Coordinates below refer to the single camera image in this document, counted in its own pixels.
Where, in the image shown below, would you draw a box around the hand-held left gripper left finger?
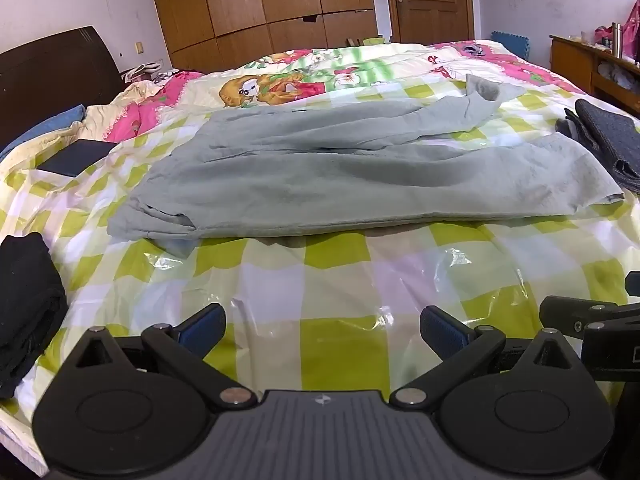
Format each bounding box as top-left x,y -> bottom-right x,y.
62,304 -> 258,408

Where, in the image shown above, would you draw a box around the dark wooden headboard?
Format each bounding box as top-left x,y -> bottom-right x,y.
0,25 -> 124,153

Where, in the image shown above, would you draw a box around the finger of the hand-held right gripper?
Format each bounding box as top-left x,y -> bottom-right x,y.
539,296 -> 603,334

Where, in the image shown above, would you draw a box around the yellow-green checked plastic sheet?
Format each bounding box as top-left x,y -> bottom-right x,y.
0,77 -> 640,461

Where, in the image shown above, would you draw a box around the blue pillow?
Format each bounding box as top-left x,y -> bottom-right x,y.
0,105 -> 87,161

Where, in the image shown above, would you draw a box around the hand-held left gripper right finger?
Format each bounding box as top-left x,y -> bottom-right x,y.
390,305 -> 583,407

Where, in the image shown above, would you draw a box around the dark grey folded garment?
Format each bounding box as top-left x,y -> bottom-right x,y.
555,99 -> 640,195

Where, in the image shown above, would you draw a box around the cartoon printed quilt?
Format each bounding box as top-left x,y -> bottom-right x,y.
82,39 -> 591,146

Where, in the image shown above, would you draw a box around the brown wooden wardrobe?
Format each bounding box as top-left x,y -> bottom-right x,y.
146,0 -> 379,72

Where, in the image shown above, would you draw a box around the blue foam mat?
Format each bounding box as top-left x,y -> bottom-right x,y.
490,30 -> 536,59

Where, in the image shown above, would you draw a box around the black folded cloth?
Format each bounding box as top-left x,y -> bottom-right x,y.
0,232 -> 69,401

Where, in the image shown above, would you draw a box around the wooden side desk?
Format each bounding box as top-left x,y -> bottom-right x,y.
549,35 -> 640,117

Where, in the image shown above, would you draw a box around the grey-green pants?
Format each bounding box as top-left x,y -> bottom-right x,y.
107,74 -> 626,256

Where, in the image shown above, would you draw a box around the brown wooden door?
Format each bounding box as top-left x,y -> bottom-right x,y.
382,0 -> 476,44

